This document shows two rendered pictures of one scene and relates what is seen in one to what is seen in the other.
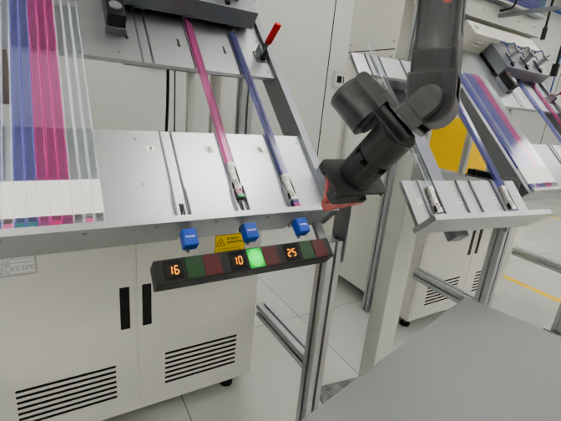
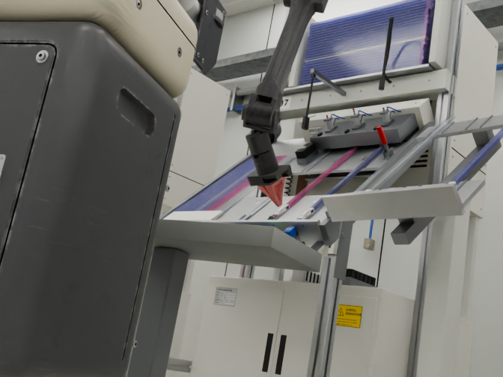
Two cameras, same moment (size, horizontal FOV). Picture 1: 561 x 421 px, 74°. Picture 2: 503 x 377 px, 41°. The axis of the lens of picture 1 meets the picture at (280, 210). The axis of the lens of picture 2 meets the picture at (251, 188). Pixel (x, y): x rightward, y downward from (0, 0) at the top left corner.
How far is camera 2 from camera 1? 1.77 m
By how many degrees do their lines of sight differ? 80
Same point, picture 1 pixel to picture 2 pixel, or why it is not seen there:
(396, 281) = (427, 336)
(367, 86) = not seen: hidden behind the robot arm
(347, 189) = (254, 175)
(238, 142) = (308, 198)
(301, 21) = not seen: outside the picture
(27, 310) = (224, 331)
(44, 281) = (236, 313)
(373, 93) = not seen: hidden behind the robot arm
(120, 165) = (238, 209)
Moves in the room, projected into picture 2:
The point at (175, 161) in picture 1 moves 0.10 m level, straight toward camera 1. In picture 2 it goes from (263, 206) to (235, 197)
